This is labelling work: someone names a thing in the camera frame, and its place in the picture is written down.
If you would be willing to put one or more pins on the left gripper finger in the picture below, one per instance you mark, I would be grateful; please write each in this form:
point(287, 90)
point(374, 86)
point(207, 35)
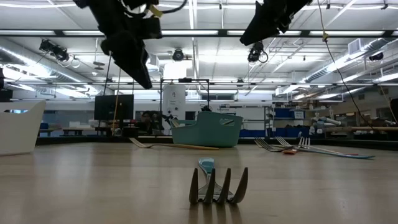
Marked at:
point(130, 59)

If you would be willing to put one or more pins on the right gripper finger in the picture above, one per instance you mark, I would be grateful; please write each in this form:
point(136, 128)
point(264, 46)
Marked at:
point(264, 25)

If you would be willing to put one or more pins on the teal plastic bin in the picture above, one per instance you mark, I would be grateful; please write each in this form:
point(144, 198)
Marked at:
point(205, 133)

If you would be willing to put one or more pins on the white plastic bin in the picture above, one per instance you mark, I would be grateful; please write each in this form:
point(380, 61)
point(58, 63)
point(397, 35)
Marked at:
point(18, 133)

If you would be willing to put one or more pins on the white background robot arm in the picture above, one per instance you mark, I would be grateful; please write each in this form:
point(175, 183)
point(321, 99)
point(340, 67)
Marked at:
point(326, 120)

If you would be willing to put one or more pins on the black monitor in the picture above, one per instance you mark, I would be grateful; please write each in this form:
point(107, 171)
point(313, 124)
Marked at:
point(113, 107)

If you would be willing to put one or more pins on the white banner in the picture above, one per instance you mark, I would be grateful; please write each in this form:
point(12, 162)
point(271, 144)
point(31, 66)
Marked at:
point(174, 99)

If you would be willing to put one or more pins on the person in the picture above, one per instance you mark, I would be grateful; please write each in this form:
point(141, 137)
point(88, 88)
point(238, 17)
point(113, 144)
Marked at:
point(146, 119)

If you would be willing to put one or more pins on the white ceiling vent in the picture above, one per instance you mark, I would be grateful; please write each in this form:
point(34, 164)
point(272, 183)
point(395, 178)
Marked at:
point(354, 46)

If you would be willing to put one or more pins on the shelf with blue bins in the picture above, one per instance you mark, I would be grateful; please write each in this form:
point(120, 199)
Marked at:
point(283, 113)

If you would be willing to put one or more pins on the black ceiling dome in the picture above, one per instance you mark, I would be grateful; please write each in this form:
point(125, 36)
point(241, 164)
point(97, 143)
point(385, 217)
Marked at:
point(376, 56)

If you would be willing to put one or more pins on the long wooden bar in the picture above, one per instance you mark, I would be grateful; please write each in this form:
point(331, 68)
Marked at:
point(357, 128)

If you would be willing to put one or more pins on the black overhead camera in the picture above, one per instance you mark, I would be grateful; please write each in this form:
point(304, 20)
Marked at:
point(255, 53)
point(54, 49)
point(178, 55)

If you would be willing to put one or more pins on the silver ceiling duct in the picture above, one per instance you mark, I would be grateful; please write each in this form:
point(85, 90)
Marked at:
point(25, 62)
point(329, 68)

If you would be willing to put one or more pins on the black wall box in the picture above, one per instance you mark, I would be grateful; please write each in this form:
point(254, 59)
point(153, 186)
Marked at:
point(5, 96)

